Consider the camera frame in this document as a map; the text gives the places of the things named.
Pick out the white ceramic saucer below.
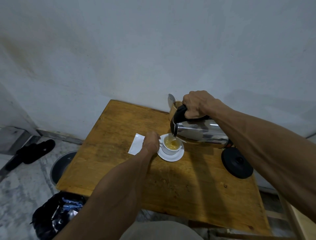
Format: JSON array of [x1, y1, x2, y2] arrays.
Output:
[[157, 134, 185, 163]]

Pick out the white paper sachet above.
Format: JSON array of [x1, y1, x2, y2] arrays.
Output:
[[128, 133, 146, 156]]

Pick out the black slipper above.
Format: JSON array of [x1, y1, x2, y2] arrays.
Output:
[[22, 139, 56, 165]]

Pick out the stainless steel electric kettle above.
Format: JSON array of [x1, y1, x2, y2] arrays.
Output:
[[170, 105, 234, 149]]

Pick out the beige shorts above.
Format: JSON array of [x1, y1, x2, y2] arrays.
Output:
[[119, 221, 204, 240]]

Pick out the person's right hand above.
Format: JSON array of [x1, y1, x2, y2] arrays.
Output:
[[182, 90, 223, 120]]

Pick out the white ceramic cup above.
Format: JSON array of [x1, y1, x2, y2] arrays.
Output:
[[158, 134, 184, 156]]

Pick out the blue crumpled wrapper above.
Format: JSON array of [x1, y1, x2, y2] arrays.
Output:
[[61, 197, 83, 211]]

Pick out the grey round metal basin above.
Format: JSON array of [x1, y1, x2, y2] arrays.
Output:
[[50, 151, 78, 186]]

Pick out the black plastic trash bag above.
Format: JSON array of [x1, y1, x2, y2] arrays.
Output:
[[31, 192, 86, 240]]

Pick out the wooden utensil holder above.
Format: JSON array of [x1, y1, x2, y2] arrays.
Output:
[[169, 101, 183, 122]]

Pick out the black round kettle base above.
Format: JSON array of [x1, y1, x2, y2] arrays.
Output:
[[221, 146, 254, 180]]

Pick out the person's left hand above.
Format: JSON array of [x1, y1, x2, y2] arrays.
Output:
[[141, 131, 161, 154]]

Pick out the person's left forearm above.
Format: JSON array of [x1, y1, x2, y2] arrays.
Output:
[[53, 148, 156, 240]]

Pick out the person's right forearm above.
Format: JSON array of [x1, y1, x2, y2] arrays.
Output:
[[209, 99, 316, 224]]

